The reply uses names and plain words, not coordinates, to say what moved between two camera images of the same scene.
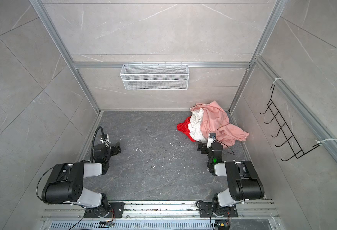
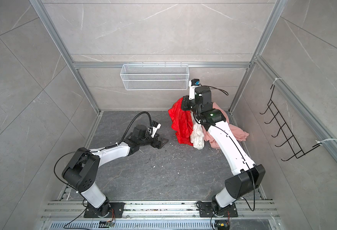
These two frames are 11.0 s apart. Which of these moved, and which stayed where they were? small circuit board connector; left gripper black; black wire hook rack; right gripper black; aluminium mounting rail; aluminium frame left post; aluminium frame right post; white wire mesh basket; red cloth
Moved: right gripper black; left gripper black; red cloth
Stayed: small circuit board connector; aluminium frame right post; aluminium frame left post; white wire mesh basket; black wire hook rack; aluminium mounting rail
